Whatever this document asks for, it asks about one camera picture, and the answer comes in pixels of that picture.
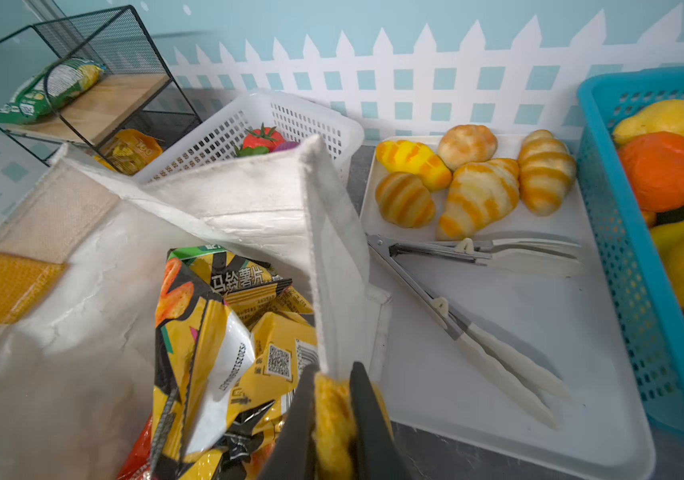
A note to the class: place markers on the round bread roll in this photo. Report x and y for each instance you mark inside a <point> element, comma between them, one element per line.
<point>465,144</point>

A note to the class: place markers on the orange fruit upper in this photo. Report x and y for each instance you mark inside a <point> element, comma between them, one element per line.
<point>654,166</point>

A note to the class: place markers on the large croissant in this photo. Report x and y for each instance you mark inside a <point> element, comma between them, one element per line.
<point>480,194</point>

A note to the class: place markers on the black wire wooden shelf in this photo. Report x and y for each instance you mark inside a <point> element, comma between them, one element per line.
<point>138,90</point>

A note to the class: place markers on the red chips bag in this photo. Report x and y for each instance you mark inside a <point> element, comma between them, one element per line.
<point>137,465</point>

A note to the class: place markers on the yellow corn bread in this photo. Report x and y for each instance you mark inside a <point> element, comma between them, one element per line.
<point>403,156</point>

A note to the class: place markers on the white plastic tray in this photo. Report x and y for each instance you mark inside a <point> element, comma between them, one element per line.
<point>567,325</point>

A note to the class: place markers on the metal tongs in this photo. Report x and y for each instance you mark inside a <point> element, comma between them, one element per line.
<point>453,304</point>

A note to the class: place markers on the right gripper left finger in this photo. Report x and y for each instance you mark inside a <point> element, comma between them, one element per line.
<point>294,455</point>

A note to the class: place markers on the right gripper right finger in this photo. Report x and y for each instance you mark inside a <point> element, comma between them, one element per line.
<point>376,455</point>

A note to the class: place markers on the right croissant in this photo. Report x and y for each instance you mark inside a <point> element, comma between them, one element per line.
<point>547,172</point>

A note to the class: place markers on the green snack bag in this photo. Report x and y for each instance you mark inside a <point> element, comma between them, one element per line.
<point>50,90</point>

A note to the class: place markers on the teal plastic fruit basket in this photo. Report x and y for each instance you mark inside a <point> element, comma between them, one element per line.
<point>651,322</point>

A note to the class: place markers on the striped round bread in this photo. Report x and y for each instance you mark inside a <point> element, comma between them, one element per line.
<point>404,201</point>

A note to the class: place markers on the yellow black chips bag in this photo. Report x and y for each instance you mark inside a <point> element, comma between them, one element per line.
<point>232,339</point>

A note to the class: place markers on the red tomato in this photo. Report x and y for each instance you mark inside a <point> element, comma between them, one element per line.
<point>263,139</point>

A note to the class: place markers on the white canvas tote bag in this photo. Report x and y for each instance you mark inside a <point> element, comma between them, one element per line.
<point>76,372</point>

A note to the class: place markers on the yellow snack pack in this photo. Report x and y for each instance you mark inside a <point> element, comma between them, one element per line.
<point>129,151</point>

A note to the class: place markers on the white plastic vegetable basket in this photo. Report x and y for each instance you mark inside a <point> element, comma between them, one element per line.
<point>252,124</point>

